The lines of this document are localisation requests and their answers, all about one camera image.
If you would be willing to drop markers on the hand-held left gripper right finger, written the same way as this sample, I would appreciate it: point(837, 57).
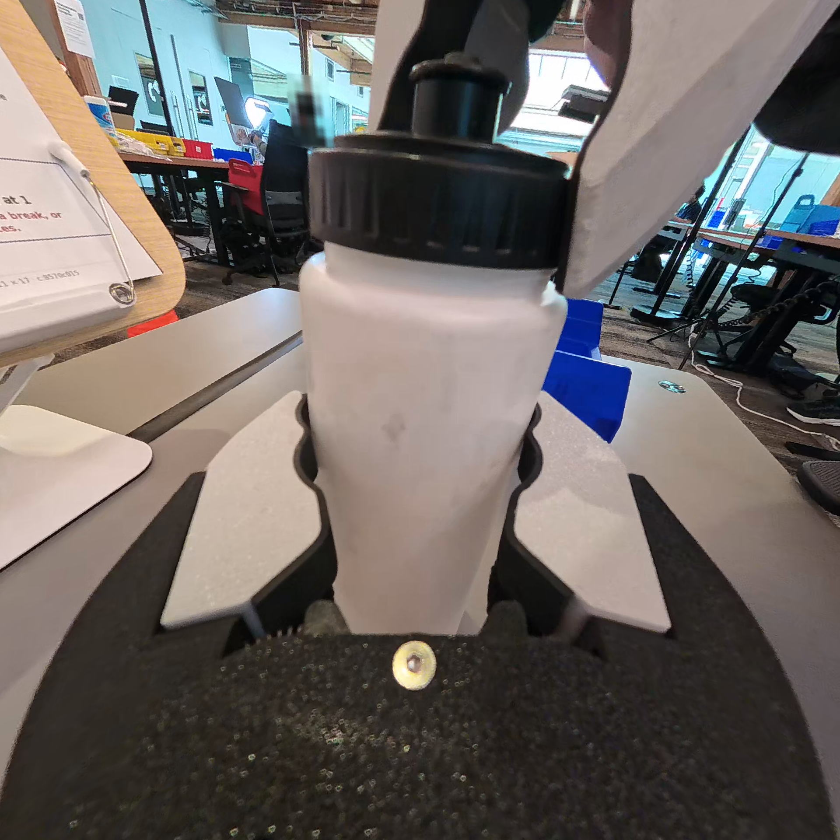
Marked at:
point(584, 525)

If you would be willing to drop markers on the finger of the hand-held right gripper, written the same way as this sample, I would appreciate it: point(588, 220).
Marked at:
point(394, 52)
point(682, 98)

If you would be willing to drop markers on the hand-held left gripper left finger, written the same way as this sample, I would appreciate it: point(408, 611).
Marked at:
point(243, 525)

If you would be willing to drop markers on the blue plastic bin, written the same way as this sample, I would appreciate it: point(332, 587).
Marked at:
point(581, 328)
point(590, 394)

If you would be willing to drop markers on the black bottle lid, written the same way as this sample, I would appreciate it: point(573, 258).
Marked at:
point(433, 203)

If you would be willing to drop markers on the white plastic bottle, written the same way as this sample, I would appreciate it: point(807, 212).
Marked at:
point(426, 426)

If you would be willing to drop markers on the person's right forearm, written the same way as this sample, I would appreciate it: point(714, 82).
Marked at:
point(807, 98)

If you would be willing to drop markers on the person's right hand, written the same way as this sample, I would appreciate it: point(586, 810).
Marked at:
point(607, 39)

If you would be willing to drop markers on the round metal desk fitting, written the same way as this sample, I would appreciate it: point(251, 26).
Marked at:
point(671, 386)

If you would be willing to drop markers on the black tripod stand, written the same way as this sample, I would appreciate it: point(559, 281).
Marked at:
point(748, 262)

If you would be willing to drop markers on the red office chair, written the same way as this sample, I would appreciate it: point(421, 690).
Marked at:
point(246, 190)

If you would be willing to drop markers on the orange traffic cone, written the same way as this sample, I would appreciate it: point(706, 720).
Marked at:
point(154, 325)

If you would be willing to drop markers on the row of coloured storage bins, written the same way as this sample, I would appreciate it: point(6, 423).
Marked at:
point(177, 145)

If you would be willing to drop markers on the black floor lamp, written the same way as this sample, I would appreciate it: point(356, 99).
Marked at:
point(157, 65)

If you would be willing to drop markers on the brown wooden table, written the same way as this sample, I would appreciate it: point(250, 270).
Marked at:
point(170, 161)

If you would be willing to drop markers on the instruction sheet on stand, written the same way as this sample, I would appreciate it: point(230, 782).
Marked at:
point(131, 197)

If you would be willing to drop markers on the white wipes canister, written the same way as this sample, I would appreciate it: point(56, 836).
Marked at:
point(102, 121)

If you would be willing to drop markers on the printed instruction sheet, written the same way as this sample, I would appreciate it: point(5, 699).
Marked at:
point(39, 229)

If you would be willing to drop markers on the wooden ceiling post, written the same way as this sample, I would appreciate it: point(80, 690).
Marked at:
point(75, 59)

